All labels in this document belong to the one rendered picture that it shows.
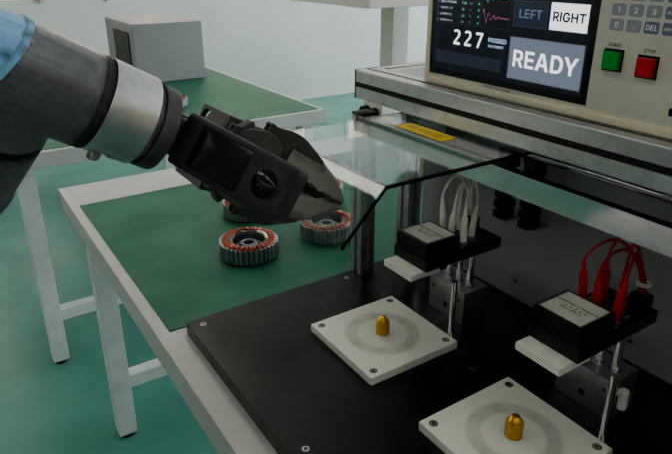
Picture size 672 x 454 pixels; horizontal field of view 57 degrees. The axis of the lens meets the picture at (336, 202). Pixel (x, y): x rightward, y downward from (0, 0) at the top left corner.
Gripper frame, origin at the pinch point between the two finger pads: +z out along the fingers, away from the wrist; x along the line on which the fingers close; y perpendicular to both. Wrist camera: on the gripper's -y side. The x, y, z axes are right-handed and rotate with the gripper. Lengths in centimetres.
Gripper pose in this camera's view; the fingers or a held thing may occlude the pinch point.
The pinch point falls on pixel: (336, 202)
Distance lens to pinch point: 61.3
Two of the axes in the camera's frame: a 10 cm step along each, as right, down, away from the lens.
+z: 7.2, 2.9, 6.3
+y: -5.5, -3.1, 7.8
